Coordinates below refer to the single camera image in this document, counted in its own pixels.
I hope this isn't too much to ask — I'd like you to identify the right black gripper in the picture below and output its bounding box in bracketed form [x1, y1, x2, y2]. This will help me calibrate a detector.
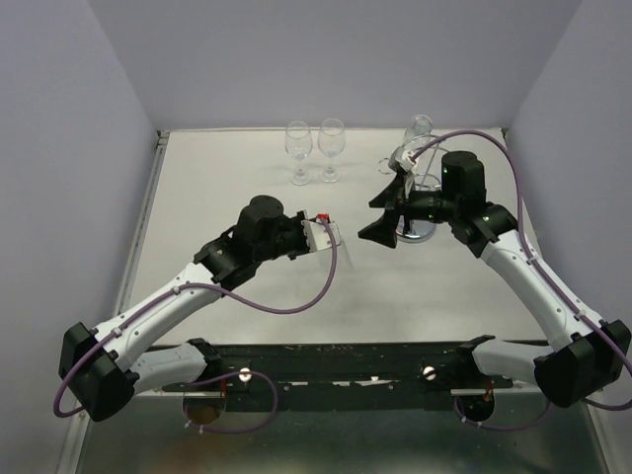
[357, 173, 459, 248]

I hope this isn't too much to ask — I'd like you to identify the clear wine glass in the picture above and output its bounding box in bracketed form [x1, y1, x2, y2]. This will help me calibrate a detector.
[284, 120, 313, 186]

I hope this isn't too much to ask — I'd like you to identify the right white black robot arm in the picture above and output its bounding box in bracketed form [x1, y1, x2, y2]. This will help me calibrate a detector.
[358, 148, 631, 408]

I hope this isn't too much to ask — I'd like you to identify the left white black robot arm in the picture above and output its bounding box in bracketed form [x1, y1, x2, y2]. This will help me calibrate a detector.
[58, 196, 320, 422]

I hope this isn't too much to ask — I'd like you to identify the chrome wine glass rack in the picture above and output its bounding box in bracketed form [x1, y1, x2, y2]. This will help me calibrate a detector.
[396, 134, 440, 244]

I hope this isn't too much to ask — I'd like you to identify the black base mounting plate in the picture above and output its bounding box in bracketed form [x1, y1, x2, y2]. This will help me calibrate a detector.
[126, 339, 513, 414]

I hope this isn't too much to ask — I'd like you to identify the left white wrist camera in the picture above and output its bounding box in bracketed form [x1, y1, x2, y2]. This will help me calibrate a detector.
[301, 213, 343, 253]

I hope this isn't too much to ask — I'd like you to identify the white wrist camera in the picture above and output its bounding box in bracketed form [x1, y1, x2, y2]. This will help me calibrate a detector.
[301, 213, 343, 253]
[387, 146, 417, 173]

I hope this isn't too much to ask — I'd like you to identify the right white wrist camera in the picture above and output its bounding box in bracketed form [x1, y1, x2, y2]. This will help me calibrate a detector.
[387, 146, 417, 173]

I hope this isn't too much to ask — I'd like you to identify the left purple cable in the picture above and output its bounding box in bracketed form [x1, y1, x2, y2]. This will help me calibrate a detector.
[51, 221, 347, 435]

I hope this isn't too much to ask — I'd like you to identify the aluminium left side rail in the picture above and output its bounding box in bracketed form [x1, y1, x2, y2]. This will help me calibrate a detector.
[113, 130, 171, 318]

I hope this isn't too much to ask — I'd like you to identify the aluminium rail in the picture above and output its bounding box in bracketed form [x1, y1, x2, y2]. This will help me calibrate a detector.
[113, 130, 171, 318]
[78, 353, 603, 396]

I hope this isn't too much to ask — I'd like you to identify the aluminium front rail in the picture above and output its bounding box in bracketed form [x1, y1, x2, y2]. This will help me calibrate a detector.
[78, 353, 603, 396]

